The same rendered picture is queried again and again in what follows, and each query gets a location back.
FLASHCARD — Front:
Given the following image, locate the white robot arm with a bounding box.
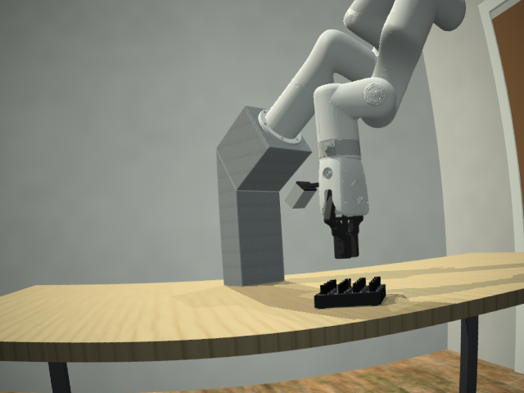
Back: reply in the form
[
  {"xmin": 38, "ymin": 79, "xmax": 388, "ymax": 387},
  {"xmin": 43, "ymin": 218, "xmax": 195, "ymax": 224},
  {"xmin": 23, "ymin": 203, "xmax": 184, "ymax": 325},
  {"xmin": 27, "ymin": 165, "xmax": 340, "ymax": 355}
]
[{"xmin": 258, "ymin": 0, "xmax": 466, "ymax": 159}]

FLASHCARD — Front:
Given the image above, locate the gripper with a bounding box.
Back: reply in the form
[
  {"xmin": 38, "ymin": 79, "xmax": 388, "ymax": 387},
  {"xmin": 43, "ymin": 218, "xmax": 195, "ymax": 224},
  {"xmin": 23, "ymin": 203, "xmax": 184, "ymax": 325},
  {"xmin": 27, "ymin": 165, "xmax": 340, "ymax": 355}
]
[{"xmin": 319, "ymin": 155, "xmax": 369, "ymax": 259}]

